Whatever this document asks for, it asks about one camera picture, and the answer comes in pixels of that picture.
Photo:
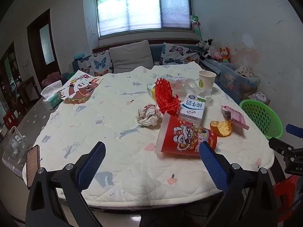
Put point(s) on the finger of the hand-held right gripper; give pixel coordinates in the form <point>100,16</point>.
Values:
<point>283,146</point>
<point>294,130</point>

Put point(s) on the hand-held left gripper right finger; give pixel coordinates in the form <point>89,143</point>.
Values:
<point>213,167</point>

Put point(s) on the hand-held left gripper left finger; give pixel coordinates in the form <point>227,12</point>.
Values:
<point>91,166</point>

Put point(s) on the green plastic basket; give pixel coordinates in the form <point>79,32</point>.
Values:
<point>262,118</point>

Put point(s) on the white green milk carton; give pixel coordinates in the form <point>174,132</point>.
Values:
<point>192,108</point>

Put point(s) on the small clear plastic cup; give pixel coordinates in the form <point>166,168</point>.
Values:
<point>204,95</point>

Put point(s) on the white paper ball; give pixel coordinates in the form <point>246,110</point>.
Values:
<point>148,115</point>

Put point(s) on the red plastic mesh net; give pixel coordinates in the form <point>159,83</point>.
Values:
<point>165,97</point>

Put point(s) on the white paper cup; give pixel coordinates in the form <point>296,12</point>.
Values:
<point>206,81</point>

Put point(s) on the red plastic stool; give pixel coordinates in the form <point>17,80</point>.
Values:
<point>284,194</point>

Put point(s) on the red printed paper tub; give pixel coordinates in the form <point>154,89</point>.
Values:
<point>184,137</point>

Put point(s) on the pink snack packet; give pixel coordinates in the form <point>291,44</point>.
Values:
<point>235,117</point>

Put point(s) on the brown cardboard box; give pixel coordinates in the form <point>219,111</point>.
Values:
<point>247,98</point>

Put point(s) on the black smartphone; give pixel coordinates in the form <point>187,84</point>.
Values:
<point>32,165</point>

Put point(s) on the grey star-print cloth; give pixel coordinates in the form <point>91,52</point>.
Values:
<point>35,120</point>

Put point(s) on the white patterned cloth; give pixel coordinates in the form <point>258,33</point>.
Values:
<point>243,71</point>

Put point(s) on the clear glass jar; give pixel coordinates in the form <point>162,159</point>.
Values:
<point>14,151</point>

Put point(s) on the green tissue box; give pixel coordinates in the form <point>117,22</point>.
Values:
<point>52,97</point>

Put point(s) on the clear plastic storage bin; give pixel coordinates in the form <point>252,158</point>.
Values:
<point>232,80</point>

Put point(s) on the clear plastic container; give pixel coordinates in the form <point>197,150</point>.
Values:
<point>183,87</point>

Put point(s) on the small red stool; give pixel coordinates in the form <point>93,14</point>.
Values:
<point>10,119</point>

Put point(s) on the small green white box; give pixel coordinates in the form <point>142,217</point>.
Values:
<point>150,91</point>

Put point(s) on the pink cloth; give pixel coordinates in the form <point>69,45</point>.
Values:
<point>52,79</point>

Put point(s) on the orange fox plush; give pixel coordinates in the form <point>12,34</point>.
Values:
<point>224,54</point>

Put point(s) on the pink plush toy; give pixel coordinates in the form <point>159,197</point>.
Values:
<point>218,56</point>

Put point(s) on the grey pillow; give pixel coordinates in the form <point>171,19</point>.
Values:
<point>131,55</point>

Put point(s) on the large butterfly print pillow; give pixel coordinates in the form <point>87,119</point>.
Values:
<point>177,53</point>

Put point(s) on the black white cow plush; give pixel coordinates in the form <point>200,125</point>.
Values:
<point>206,46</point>

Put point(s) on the dark wooden cabinet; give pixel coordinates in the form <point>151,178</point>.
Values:
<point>9,75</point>

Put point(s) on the dark wooden door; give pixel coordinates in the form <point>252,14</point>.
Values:
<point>34,52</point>

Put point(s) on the blue sofa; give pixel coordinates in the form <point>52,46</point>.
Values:
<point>155,52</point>

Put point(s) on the colourful pinwheel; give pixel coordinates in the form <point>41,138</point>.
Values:
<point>196,23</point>

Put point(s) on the window with blind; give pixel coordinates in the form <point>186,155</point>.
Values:
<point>142,7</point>

